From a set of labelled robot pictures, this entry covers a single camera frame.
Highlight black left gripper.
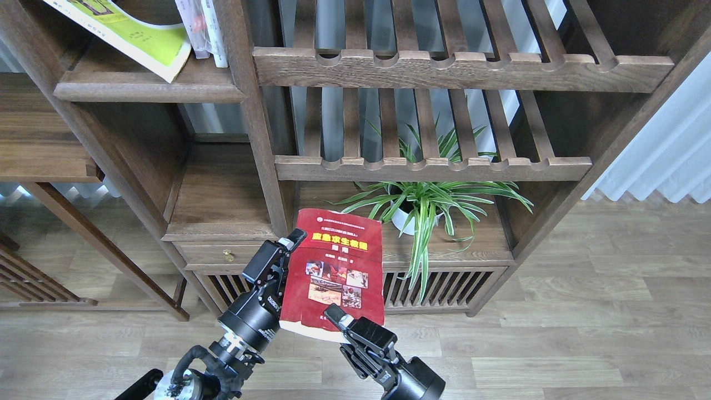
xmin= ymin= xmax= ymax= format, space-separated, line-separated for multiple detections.
xmin=218 ymin=228 xmax=307 ymax=353

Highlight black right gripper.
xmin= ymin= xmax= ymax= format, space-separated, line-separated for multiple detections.
xmin=323 ymin=303 xmax=446 ymax=399

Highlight red paperback book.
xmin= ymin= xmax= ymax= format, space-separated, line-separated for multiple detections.
xmin=279 ymin=208 xmax=384 ymax=342

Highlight yellow green book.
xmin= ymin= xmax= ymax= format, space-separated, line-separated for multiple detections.
xmin=47 ymin=1 xmax=192 ymax=83

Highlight white lavender book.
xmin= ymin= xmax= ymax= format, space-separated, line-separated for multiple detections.
xmin=175 ymin=1 xmax=211 ymax=60

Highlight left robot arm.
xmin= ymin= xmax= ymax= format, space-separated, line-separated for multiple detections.
xmin=119 ymin=229 xmax=307 ymax=399

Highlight brass drawer knob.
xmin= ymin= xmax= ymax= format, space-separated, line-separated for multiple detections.
xmin=223 ymin=249 xmax=234 ymax=263

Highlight white plant pot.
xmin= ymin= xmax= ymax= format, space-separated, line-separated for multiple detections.
xmin=392 ymin=200 xmax=418 ymax=236

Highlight green spider plant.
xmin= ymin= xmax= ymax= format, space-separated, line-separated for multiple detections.
xmin=331 ymin=117 xmax=534 ymax=303

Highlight dark wooden bookshelf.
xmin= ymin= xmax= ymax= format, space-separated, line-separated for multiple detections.
xmin=2 ymin=1 xmax=709 ymax=316

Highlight upright white book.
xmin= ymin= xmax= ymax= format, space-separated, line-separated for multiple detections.
xmin=201 ymin=0 xmax=229 ymax=68

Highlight wooden side furniture left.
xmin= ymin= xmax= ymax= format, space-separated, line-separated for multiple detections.
xmin=1 ymin=73 xmax=189 ymax=321

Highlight white pleated curtain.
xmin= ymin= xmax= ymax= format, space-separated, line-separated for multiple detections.
xmin=583 ymin=56 xmax=710 ymax=203

